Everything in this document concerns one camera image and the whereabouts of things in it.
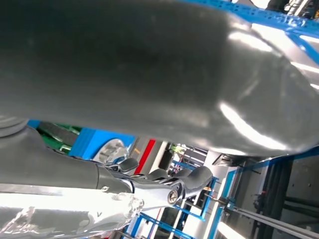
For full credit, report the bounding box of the blue metal shelf rack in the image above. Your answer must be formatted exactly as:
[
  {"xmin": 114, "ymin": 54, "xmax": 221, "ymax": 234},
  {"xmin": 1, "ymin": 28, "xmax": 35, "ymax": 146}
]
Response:
[
  {"xmin": 125, "ymin": 146, "xmax": 319, "ymax": 239},
  {"xmin": 26, "ymin": 0, "xmax": 319, "ymax": 166}
]

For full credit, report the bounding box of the red barrier belt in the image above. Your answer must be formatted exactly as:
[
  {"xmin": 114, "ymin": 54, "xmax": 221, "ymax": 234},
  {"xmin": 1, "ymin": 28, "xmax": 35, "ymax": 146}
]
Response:
[{"xmin": 134, "ymin": 139, "xmax": 156, "ymax": 175}]

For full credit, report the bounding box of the large green plastic crate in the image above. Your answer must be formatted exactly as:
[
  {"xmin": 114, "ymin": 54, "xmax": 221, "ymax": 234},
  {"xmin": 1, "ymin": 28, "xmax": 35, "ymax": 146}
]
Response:
[{"xmin": 37, "ymin": 122, "xmax": 82, "ymax": 155}]

